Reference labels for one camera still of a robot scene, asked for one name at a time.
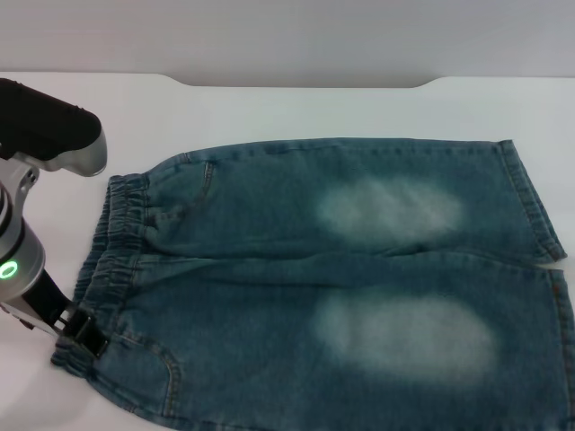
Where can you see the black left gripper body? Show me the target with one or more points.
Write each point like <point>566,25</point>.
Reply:
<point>49,296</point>

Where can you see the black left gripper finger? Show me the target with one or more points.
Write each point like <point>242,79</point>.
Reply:
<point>90,336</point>

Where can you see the blue denim shorts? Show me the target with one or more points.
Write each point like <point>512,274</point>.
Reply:
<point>278,287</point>

